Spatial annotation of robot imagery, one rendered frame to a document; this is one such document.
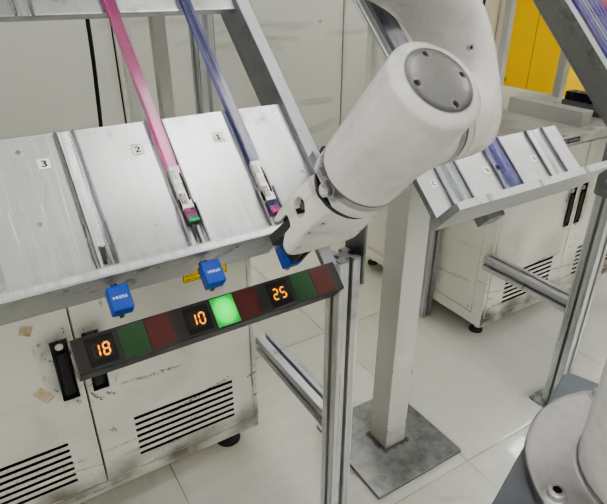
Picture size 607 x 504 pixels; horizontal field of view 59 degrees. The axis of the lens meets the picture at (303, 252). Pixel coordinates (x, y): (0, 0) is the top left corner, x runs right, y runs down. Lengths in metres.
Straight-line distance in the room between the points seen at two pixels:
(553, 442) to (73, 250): 0.51
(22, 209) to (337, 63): 2.57
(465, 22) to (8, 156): 0.51
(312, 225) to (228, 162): 0.23
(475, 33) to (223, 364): 0.87
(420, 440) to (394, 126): 1.08
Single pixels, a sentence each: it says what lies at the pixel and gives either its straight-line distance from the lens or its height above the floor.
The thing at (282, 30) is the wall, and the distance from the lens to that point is 2.91.
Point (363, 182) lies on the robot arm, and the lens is 0.48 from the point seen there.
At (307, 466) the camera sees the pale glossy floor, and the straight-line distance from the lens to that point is 1.35.
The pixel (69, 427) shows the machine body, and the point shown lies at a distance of 1.15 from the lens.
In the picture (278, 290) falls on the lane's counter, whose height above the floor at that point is 0.66.
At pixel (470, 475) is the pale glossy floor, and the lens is 1.39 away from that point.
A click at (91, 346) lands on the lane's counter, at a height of 0.66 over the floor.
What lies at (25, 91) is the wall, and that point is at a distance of 2.56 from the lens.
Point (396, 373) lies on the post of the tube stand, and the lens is 1.23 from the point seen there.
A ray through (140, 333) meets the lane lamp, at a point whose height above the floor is 0.66.
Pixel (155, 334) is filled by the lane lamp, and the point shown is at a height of 0.66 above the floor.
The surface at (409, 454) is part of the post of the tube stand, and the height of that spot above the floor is 0.01.
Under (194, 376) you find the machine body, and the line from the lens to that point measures 1.18.
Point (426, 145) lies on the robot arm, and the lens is 0.44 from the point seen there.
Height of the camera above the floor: 1.02
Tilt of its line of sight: 27 degrees down
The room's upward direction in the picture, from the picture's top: straight up
